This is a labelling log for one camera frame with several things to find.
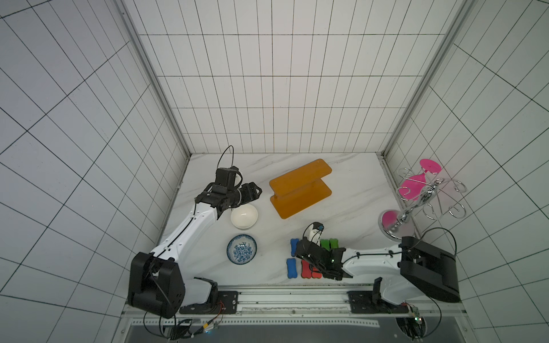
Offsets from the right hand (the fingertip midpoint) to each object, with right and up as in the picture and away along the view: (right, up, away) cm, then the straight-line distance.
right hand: (288, 248), depth 85 cm
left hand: (-14, +21, -2) cm, 26 cm away
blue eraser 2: (+2, +2, -3) cm, 4 cm away
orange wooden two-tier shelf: (+5, +24, +4) cm, 25 cm away
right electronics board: (+41, -20, -15) cm, 48 cm away
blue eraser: (+1, -6, -5) cm, 8 cm away
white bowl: (-19, +11, +8) cm, 24 cm away
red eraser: (+6, -6, -7) cm, 11 cm away
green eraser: (+15, +1, +1) cm, 15 cm away
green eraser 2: (+19, +2, +1) cm, 19 cm away
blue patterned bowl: (-19, 0, 0) cm, 19 cm away
